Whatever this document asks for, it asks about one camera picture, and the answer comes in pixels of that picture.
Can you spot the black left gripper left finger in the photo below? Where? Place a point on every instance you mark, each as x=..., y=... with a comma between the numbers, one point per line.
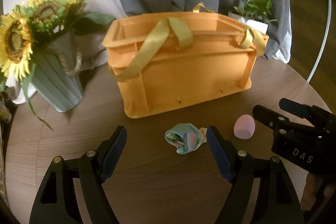
x=56, y=201

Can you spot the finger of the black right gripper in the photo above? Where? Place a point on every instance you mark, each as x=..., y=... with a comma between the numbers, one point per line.
x=317, y=116
x=278, y=123

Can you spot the sunflower bouquet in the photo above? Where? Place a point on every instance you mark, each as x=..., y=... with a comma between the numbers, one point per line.
x=33, y=26

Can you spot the white plant pot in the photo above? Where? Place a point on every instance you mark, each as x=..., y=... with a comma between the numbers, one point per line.
x=260, y=26

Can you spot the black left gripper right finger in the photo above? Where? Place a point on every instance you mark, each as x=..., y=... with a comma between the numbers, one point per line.
x=277, y=200

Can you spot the green potted plant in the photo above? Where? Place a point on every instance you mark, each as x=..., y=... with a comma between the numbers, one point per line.
x=258, y=10

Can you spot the grey-green ribbed vase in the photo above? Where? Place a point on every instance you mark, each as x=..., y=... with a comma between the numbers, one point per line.
x=56, y=73

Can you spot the gloved right hand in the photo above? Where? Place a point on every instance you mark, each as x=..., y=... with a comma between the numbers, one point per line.
x=309, y=196

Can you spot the pink egg sponge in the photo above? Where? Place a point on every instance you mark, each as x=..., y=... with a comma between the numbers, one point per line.
x=244, y=127

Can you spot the orange plastic crate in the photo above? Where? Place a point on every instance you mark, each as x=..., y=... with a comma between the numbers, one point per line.
x=171, y=60

